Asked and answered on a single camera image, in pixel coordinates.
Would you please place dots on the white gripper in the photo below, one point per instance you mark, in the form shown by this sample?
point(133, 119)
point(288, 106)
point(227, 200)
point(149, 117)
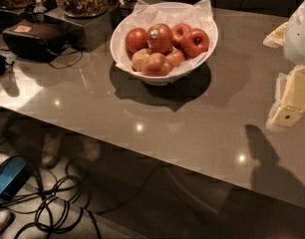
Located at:
point(299, 39)

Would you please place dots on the red apple with sticker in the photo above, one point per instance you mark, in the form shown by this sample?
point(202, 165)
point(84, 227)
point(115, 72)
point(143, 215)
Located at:
point(160, 38)

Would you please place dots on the red apple far right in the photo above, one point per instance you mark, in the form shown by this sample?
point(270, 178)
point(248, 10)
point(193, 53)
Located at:
point(194, 42)

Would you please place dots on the white paper bowl liner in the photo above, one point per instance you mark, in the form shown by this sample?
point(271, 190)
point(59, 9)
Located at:
point(189, 15)

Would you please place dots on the red apple under centre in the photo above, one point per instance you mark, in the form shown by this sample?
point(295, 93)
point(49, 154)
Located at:
point(176, 57)

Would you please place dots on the red apple back middle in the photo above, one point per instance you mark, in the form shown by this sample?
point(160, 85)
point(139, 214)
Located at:
point(178, 32)

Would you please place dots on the white ceramic bowl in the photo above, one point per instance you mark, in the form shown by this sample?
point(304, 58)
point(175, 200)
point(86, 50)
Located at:
point(159, 78)

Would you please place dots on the red apple front centre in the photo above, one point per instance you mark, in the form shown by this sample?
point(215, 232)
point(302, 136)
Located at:
point(156, 65)

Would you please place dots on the yellowish apple front left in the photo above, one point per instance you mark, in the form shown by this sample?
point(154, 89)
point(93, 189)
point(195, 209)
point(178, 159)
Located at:
point(139, 57)

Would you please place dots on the red apple far left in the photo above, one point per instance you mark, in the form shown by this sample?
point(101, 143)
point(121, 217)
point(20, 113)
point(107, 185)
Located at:
point(136, 39)

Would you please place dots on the dark display riser block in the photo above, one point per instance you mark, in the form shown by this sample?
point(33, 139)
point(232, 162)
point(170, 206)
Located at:
point(87, 33)

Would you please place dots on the black headset on table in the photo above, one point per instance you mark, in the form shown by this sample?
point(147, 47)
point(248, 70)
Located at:
point(41, 42)

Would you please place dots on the metal serving scoop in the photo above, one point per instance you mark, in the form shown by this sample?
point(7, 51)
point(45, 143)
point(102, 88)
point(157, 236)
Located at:
point(39, 7)

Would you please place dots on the blue device on floor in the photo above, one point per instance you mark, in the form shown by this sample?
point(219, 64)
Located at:
point(14, 172)

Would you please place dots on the white shoe on floor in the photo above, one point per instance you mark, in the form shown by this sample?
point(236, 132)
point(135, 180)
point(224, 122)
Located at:
point(5, 218)

